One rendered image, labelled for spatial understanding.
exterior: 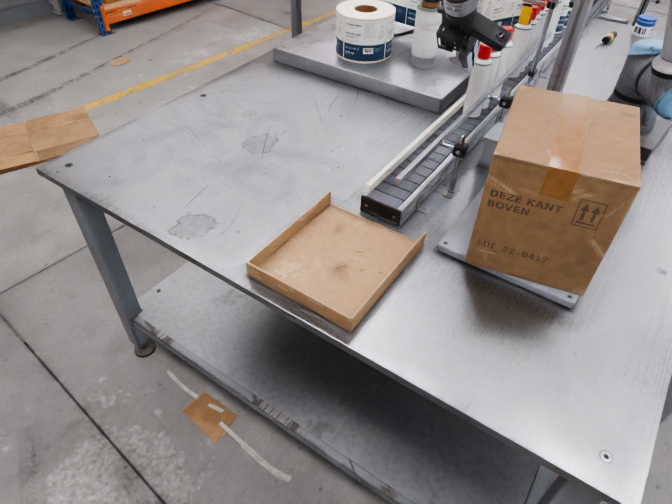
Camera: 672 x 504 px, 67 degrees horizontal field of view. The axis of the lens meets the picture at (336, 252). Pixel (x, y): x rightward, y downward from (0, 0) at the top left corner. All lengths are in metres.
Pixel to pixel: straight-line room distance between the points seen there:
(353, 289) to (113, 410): 1.16
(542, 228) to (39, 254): 2.18
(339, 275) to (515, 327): 0.36
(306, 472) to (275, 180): 0.93
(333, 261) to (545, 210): 0.43
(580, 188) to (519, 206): 0.11
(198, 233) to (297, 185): 0.29
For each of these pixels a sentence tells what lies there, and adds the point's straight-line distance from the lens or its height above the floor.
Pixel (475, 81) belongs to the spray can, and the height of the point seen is 0.99.
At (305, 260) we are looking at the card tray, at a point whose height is 0.83.
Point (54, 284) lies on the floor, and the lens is 2.46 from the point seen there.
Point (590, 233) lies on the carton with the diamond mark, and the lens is 1.02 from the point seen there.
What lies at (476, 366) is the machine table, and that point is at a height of 0.83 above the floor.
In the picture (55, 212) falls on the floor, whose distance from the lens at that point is 2.86.
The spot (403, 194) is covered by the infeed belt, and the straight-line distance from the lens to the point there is 1.21.
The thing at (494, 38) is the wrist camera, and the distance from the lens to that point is 1.30.
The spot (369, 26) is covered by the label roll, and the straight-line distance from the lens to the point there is 1.80.
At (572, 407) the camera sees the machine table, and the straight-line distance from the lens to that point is 0.98.
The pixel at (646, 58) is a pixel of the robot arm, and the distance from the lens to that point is 1.59.
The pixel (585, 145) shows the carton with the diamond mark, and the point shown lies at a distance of 1.03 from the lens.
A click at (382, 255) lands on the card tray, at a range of 1.11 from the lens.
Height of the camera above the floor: 1.60
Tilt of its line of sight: 44 degrees down
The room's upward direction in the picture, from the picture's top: 1 degrees clockwise
